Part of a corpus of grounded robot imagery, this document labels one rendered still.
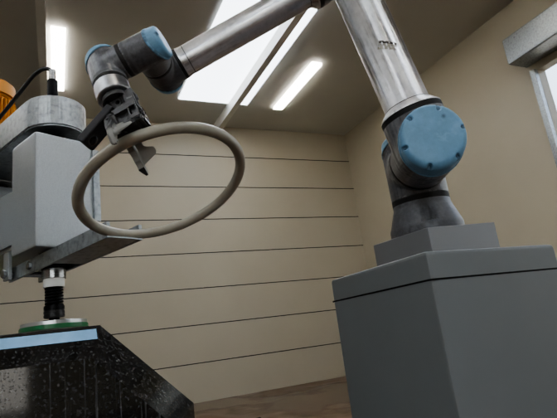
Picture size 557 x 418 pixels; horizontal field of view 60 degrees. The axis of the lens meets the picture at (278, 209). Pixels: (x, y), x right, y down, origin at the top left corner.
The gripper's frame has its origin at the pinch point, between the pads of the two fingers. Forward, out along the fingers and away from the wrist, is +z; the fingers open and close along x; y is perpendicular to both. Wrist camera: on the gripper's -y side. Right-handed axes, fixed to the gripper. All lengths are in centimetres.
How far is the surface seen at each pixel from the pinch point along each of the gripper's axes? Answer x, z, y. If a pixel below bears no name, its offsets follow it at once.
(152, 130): 0.3, -5.6, 7.8
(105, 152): -0.8, -5.6, -4.4
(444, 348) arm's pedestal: 16, 66, 42
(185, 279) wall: 519, -212, -147
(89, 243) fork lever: 33.6, -8.3, -30.7
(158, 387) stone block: 35, 41, -24
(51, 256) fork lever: 45, -19, -50
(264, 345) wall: 601, -100, -95
